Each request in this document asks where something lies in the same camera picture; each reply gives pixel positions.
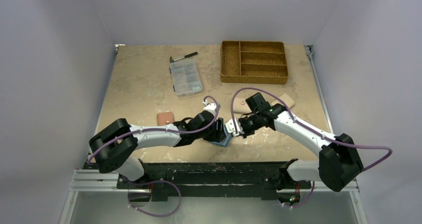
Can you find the blue leather card holder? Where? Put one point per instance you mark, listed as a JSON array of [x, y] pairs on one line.
[[225, 141]]

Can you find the beige card holder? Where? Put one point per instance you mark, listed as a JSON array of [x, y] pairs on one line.
[[286, 99]]

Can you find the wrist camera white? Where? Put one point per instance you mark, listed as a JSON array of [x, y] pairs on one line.
[[211, 107], [232, 124]]

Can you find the black metal base rail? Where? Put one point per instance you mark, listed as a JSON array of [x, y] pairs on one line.
[[213, 180]]

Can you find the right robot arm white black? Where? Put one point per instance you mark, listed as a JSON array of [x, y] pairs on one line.
[[338, 160]]

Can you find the aluminium frame rail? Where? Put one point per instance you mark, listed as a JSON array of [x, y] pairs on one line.
[[93, 181]]

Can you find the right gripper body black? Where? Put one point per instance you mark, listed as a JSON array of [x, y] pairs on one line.
[[243, 128]]

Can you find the claw hammer black handle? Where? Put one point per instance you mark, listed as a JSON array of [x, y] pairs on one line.
[[171, 60]]

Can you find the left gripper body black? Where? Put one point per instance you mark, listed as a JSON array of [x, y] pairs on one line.
[[217, 130]]

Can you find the cream card holder with snap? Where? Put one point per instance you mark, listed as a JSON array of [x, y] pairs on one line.
[[240, 106]]

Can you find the wicker cutlery tray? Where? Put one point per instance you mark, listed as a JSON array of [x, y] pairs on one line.
[[255, 62]]

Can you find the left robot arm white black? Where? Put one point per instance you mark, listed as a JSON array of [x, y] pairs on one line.
[[112, 147]]

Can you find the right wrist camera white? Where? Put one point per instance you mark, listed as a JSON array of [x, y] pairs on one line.
[[232, 124]]

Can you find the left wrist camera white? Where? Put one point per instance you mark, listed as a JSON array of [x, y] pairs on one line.
[[211, 107]]

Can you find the pink leather card holder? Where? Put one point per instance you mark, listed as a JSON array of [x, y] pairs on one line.
[[164, 118]]

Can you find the clear plastic screw organizer box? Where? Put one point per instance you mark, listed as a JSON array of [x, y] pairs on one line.
[[185, 76]]

